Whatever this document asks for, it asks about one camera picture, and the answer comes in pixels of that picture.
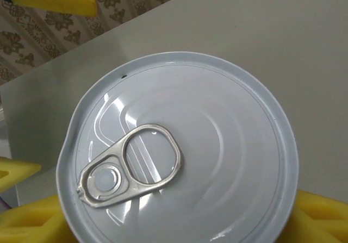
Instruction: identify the tin can white label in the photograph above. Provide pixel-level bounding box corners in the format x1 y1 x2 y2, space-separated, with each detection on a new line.
55 49 299 243

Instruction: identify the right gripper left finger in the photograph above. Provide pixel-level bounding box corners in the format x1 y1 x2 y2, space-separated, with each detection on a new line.
0 193 78 243

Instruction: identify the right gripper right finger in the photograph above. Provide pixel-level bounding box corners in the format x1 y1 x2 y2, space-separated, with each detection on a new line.
271 189 348 243

